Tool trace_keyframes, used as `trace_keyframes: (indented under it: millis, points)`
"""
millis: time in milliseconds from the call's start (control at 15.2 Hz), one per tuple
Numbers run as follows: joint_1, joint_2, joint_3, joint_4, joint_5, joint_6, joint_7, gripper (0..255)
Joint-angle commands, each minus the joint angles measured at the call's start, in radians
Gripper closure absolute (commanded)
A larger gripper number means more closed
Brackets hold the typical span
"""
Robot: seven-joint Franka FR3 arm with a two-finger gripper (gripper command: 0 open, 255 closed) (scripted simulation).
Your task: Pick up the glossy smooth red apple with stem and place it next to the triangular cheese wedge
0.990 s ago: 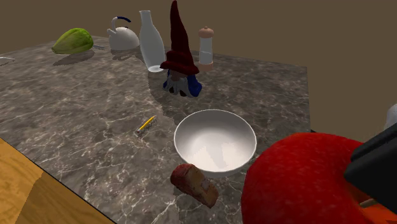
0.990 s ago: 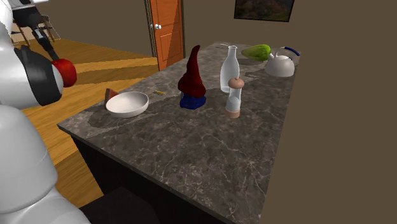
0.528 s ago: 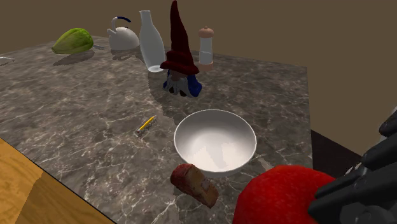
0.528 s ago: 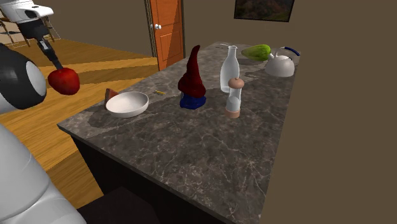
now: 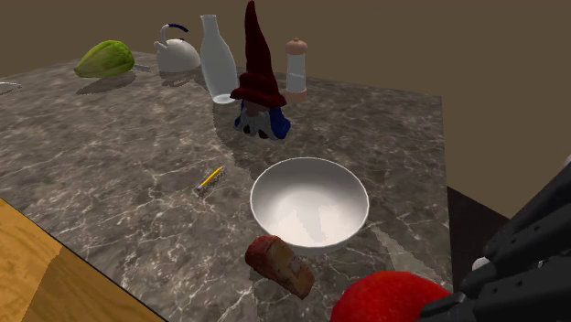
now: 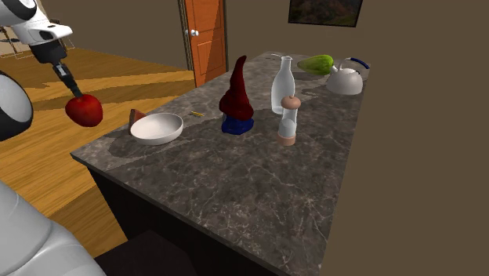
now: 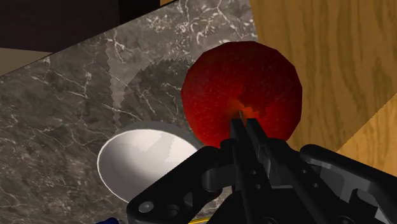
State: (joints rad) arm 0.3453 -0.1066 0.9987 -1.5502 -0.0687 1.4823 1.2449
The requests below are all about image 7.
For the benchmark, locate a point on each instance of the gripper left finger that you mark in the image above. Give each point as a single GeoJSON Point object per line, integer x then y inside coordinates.
{"type": "Point", "coordinates": [173, 192]}

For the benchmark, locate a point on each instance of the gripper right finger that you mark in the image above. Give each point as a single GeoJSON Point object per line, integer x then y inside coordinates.
{"type": "Point", "coordinates": [347, 183]}

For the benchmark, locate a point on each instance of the red apple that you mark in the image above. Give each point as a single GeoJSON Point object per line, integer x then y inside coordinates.
{"type": "Point", "coordinates": [217, 90]}

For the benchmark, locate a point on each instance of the yellow object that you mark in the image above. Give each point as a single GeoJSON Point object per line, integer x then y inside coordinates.
{"type": "Point", "coordinates": [198, 220]}

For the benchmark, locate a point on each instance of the white bowl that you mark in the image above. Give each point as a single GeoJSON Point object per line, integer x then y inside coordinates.
{"type": "Point", "coordinates": [133, 161]}

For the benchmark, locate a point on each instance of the blue object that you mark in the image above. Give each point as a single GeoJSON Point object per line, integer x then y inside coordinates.
{"type": "Point", "coordinates": [107, 221]}

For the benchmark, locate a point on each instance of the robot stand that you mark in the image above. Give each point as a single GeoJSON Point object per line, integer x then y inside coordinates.
{"type": "Point", "coordinates": [62, 21]}

